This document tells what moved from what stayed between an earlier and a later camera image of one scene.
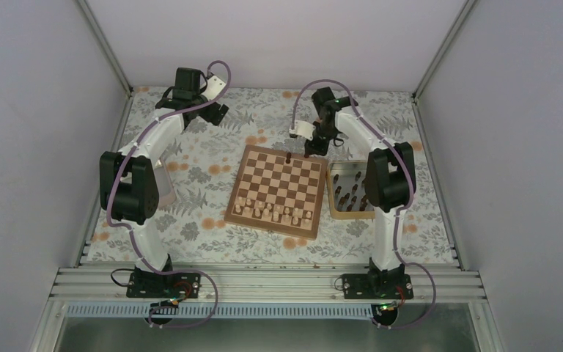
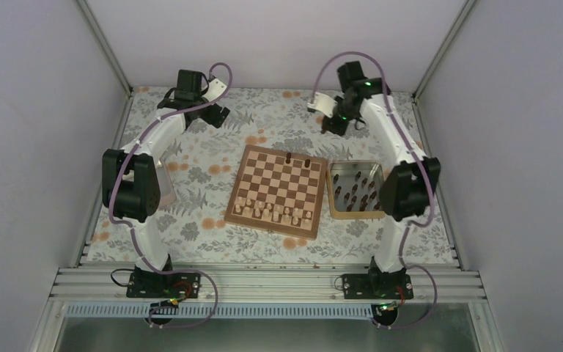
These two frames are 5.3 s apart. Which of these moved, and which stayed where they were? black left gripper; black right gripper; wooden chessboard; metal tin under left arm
Moved: black right gripper
Stayed: wooden chessboard; black left gripper; metal tin under left arm
